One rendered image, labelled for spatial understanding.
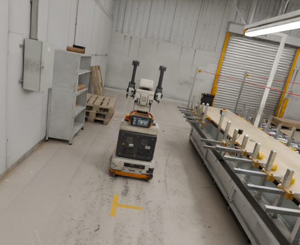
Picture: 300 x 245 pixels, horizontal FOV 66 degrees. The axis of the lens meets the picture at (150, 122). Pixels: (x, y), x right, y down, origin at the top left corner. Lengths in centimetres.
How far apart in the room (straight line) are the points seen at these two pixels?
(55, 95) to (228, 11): 846
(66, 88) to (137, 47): 651
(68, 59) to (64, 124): 109
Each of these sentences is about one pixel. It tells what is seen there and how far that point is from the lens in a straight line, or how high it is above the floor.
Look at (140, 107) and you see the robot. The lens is 348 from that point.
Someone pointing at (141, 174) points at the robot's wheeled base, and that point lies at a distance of 335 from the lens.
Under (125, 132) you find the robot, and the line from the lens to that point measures 319.
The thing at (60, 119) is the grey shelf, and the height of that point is 43.
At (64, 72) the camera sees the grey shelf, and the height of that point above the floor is 123.
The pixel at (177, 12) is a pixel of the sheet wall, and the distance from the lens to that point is 1042.
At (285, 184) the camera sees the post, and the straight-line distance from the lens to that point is 204.
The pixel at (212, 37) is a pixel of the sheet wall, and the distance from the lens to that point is 1064.
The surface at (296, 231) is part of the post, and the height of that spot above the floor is 79.
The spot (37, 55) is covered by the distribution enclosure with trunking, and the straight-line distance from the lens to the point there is 316.
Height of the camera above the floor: 171
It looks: 16 degrees down
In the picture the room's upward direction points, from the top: 11 degrees clockwise
